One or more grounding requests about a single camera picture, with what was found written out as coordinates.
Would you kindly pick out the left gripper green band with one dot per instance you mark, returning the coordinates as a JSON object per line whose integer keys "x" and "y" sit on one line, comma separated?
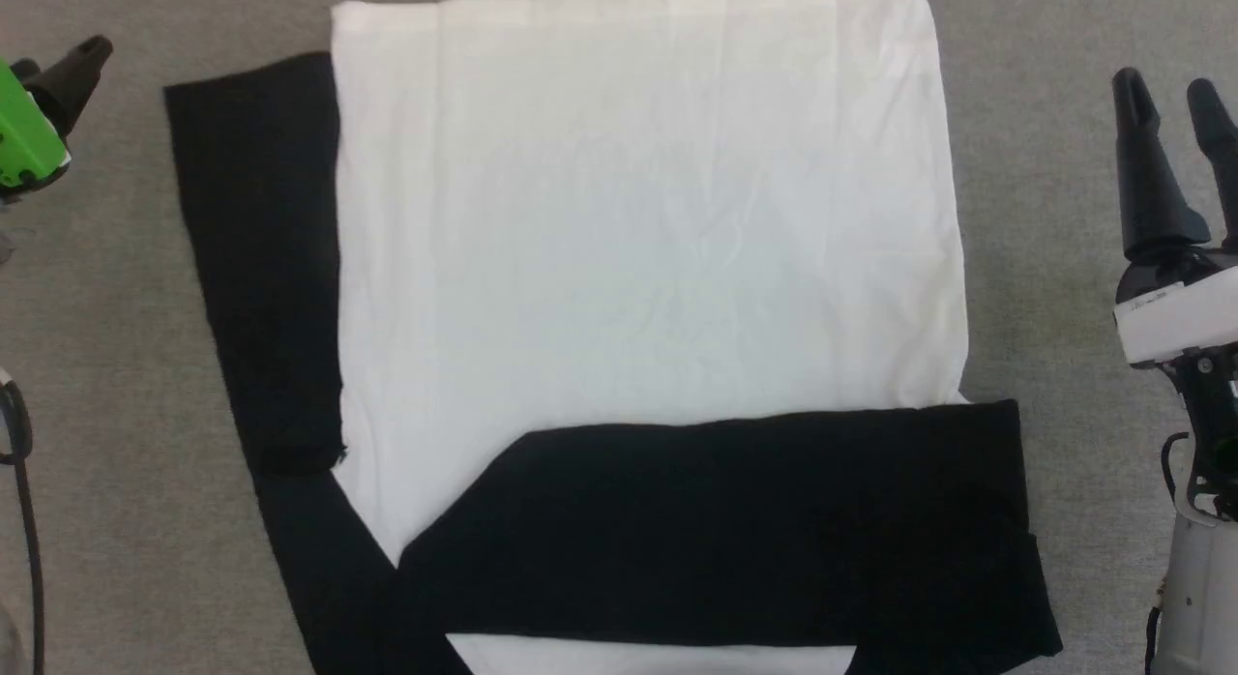
{"x": 24, "y": 133}

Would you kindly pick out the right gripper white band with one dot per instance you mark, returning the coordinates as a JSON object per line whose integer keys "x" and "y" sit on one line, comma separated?
{"x": 1190, "y": 317}

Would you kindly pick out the white garment with black sleeves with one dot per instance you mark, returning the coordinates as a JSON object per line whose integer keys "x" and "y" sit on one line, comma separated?
{"x": 629, "y": 220}

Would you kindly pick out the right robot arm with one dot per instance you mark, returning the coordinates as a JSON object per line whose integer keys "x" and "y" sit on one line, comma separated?
{"x": 1204, "y": 607}

